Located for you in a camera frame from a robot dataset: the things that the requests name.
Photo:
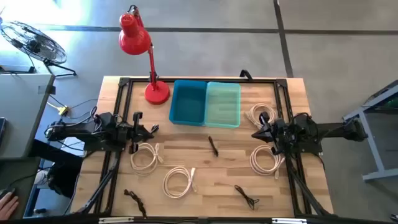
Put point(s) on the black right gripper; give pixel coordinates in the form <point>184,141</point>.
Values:
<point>275,133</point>

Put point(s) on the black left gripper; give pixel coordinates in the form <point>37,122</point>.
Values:
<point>136,118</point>

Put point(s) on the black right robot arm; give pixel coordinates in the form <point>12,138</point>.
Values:
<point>335,129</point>

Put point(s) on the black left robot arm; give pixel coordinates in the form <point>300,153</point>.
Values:
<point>77,130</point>

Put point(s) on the translucent green plastic bin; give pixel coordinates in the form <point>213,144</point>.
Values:
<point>222,104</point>

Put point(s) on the blue plastic bin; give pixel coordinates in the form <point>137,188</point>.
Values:
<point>188,102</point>

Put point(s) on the black clamp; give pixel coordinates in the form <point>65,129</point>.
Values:
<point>245,74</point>

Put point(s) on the yellow plug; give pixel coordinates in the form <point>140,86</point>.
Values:
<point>63,109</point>

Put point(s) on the black bag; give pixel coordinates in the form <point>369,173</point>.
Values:
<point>62,180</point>

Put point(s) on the red desk lamp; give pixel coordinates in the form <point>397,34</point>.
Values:
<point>134,37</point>

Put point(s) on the grey desk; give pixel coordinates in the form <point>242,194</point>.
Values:
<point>21,109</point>

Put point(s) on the dark desk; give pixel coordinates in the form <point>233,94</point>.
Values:
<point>18,174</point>

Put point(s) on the black phone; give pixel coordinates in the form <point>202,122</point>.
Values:
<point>2,129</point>

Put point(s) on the black floor fan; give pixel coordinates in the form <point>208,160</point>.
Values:
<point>34,43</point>

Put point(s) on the black computer mouse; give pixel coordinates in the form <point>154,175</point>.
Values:
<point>7,190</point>

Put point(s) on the person's hand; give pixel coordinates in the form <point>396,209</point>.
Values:
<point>7,207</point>

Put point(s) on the black aluminium table frame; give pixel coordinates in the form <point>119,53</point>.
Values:
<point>264,81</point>

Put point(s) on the silver metal bracket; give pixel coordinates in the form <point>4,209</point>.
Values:
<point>289,221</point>
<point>116,220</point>

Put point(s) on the grey metal table frame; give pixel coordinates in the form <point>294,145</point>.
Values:
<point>382,175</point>

